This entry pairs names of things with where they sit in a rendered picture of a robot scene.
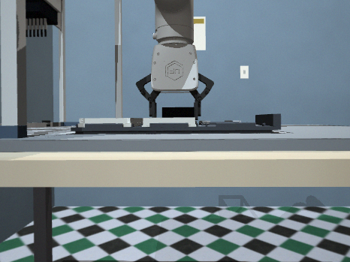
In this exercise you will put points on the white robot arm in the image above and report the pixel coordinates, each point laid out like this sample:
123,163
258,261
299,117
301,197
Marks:
174,20

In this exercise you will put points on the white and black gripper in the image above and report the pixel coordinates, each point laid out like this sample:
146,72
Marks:
175,70

